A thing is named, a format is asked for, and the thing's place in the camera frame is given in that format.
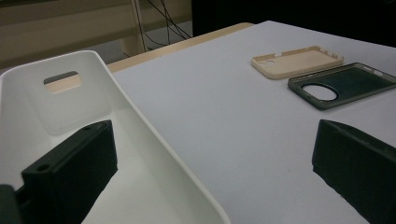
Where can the beige phone case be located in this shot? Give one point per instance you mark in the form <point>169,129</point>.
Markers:
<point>295,63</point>

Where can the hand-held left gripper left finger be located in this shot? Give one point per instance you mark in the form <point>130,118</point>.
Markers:
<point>68,174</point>

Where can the black curtain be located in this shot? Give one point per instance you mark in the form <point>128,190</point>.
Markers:
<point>280,15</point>

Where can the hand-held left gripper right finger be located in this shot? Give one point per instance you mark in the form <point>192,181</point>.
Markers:
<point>358,168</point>

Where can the grey transparent phone case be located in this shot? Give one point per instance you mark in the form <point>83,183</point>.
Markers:
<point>358,81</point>

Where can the wooden table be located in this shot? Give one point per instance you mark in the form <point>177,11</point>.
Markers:
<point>174,48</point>

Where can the white plastic bin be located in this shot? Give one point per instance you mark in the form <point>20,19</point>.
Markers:
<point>140,186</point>

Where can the white table sheet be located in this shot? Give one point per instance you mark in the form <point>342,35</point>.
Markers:
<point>233,109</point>

